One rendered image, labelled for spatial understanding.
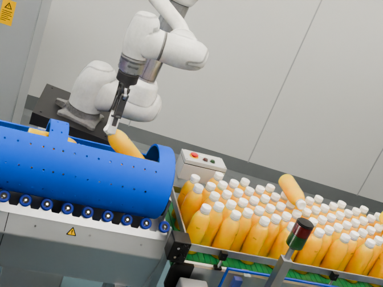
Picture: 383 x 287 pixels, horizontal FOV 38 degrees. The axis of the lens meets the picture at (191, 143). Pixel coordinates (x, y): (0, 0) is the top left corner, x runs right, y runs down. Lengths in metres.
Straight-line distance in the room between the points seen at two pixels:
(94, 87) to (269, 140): 2.90
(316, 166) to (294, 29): 1.33
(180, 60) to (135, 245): 0.74
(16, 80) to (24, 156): 1.65
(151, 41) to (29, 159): 0.57
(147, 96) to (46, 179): 0.72
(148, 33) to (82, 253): 0.86
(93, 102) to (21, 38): 1.09
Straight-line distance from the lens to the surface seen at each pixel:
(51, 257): 2.21
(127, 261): 2.22
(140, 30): 1.87
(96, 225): 2.12
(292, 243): 2.00
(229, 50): 4.77
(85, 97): 2.49
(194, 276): 2.18
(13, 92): 3.60
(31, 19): 3.44
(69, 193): 2.02
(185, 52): 1.89
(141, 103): 2.50
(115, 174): 1.99
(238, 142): 5.09
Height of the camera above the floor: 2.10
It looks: 23 degrees down
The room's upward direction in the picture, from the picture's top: 22 degrees clockwise
